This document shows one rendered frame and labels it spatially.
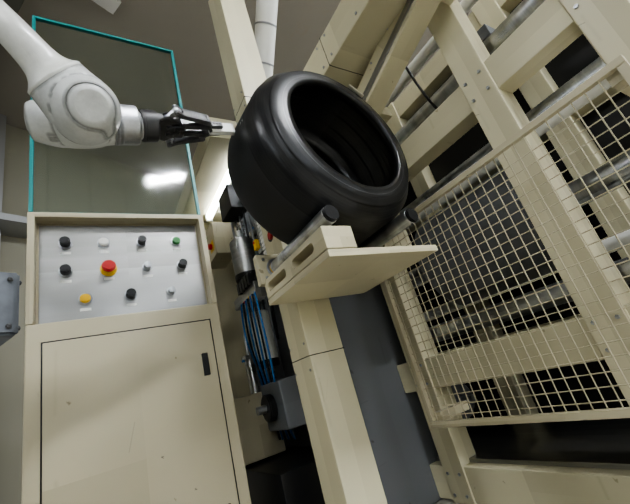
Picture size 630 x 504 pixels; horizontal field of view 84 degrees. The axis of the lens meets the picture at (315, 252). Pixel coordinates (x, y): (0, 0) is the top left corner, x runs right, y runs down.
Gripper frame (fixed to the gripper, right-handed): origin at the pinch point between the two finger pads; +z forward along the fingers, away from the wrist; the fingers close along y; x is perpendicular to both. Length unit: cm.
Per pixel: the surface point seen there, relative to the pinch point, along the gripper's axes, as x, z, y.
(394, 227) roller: 39, 39, -6
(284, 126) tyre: 10.2, 9.6, -13.3
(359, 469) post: 97, 17, 25
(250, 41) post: -72, 44, 24
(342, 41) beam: -34, 55, -9
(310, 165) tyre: 22.0, 12.3, -13.2
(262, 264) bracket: 32.8, 9.2, 22.1
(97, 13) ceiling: -242, 15, 147
